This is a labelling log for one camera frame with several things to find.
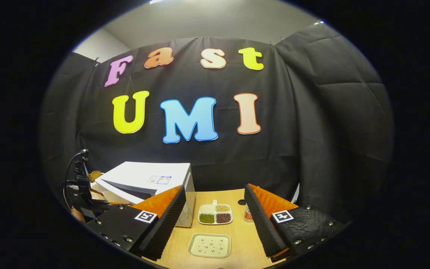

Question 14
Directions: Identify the white microwave oven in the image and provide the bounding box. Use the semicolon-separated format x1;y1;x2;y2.
95;161;196;228

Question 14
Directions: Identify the white divided dish of beans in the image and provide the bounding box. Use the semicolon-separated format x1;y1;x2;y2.
198;200;233;225

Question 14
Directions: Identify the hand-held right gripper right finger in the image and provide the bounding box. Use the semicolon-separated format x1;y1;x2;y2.
244;183;351;263

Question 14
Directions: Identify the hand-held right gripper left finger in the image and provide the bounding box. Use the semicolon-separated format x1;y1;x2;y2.
86;184;187;261

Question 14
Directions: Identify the cream square plate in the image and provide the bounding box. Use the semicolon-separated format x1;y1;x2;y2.
187;233;231;259

